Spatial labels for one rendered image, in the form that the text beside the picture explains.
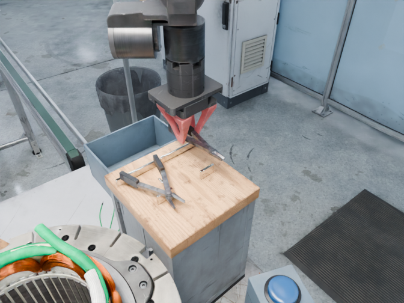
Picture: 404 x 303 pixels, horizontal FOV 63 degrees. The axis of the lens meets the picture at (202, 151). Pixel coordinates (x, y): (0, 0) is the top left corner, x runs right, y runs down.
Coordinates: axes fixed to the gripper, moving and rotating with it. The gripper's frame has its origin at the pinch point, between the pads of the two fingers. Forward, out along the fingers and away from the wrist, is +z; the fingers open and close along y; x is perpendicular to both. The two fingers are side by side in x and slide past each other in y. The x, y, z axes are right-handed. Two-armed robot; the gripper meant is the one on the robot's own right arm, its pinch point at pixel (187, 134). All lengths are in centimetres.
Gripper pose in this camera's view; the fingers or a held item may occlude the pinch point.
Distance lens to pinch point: 57.1
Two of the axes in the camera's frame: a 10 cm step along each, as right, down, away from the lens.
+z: 0.0, 7.5, 6.6
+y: -7.6, 4.3, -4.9
